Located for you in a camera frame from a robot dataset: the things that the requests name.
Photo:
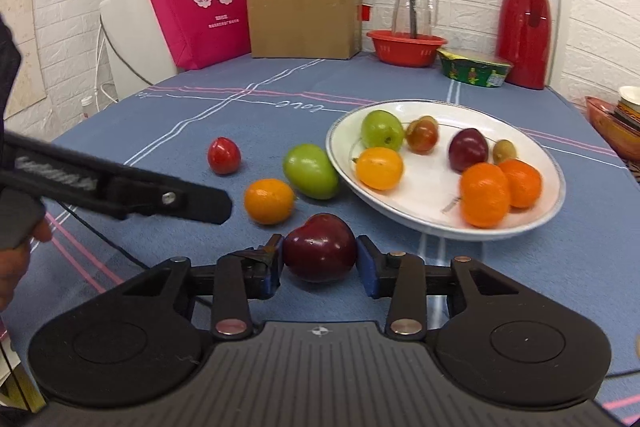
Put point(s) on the dark purple plum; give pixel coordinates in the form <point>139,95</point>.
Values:
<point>320,249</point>
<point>467,150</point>

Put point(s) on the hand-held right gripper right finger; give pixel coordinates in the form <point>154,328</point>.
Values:
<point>365,268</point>

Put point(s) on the white appliance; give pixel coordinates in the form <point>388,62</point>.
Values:
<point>130,52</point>

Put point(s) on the red thermos jug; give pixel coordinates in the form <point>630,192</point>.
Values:
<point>522,27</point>

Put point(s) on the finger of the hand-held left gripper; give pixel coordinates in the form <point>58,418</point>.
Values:
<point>200,204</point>

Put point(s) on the patterned paper bowl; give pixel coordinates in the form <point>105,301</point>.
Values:
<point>627,114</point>

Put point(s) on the green instant noodle bowl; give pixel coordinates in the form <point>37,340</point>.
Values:
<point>470,72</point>

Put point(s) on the red plastic basket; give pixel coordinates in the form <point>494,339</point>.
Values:
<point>406,52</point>

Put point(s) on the red tomato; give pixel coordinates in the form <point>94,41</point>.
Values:
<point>224,156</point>

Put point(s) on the large orange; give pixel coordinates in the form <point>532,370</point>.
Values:
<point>522,184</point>
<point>485,196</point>

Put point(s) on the person's dark clothing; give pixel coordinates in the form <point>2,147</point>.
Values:
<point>7,72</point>

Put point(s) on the metal utensil in pitcher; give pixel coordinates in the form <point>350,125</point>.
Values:
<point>413,14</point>

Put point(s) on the beige wall board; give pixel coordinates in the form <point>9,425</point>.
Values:
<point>20,37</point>

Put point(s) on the person's left hand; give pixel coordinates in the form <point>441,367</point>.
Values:
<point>15,269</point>

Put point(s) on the white plate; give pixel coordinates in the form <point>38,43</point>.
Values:
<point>430,187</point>

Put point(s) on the cardboard box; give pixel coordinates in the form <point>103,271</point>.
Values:
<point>295,17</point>

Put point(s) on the round green apple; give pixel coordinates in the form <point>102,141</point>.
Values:
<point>382,130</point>

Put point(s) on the oblong green fruit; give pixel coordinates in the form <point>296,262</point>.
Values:
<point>310,171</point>

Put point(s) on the yellowish small orange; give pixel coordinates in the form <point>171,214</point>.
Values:
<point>380,168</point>

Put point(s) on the orange glass bowl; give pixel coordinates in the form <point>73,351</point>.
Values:
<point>612,132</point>

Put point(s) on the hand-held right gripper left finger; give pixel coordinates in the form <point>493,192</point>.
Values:
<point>272,268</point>

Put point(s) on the red-brown jujube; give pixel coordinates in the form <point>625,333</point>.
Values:
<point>421,137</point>

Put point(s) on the glass pitcher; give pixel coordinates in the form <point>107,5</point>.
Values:
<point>400,12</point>

